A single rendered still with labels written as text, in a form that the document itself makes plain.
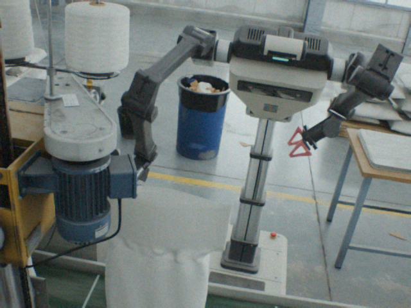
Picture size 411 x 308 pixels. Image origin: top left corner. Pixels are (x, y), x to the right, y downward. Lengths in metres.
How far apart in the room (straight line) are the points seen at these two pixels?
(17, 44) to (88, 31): 0.22
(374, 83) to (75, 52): 0.76
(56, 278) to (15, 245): 0.94
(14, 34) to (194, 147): 2.76
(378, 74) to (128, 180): 0.71
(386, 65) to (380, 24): 8.49
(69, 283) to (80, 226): 0.97
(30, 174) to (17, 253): 0.23
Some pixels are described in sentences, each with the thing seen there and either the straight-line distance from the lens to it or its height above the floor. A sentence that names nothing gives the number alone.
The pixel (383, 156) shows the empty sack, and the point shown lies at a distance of 2.77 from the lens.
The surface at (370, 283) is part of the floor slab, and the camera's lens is 3.02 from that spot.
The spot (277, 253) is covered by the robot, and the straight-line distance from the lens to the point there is 2.59.
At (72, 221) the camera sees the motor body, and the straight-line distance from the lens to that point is 1.20.
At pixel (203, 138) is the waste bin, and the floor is 0.22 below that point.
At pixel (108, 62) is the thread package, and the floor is 1.56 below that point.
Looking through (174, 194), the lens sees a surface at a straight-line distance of 1.55.
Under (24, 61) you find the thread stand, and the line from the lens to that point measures 1.30.
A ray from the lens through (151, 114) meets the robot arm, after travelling 1.31.
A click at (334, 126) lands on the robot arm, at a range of 1.51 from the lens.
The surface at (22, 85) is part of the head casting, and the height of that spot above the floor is 1.34.
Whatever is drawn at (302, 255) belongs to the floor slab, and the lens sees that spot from 3.04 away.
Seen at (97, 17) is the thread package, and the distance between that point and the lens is 1.09.
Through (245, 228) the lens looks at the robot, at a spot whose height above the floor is 0.52.
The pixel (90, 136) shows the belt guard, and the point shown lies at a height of 1.42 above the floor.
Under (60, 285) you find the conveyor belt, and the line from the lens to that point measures 2.14.
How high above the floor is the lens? 1.90
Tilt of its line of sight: 28 degrees down
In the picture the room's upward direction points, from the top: 7 degrees clockwise
